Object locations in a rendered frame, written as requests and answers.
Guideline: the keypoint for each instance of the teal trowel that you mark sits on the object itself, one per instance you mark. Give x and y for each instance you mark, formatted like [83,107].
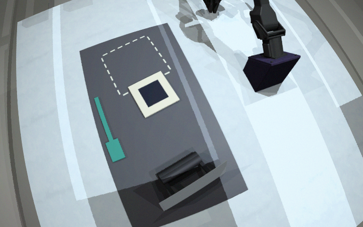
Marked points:
[113,146]

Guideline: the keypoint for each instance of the cream square tile with dark square mark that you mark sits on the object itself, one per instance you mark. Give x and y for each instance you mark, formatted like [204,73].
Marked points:
[153,94]

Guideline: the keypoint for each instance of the dark grey mat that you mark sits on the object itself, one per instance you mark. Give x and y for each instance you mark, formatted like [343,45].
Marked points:
[153,144]

